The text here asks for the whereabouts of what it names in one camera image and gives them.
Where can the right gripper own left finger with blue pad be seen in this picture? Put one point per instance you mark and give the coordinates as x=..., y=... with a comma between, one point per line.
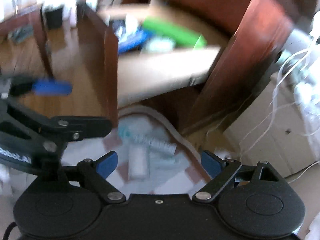
x=92, y=175

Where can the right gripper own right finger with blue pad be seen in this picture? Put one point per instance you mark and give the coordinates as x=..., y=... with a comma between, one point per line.
x=223, y=173

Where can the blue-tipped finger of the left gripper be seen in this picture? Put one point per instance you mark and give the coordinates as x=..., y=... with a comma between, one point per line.
x=23, y=84

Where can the dark red wooden drawer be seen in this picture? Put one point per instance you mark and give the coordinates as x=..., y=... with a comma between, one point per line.
x=234, y=43

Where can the white cabinet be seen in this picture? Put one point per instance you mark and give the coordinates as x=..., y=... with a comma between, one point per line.
x=279, y=138

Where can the blue wet wipes pack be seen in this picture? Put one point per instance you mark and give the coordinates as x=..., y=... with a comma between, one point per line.
x=131, y=36

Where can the green foam roller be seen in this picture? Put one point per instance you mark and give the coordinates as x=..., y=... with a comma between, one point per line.
x=181, y=35

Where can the pale green yarn ball lower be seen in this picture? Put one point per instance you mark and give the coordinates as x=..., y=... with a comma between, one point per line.
x=159, y=45

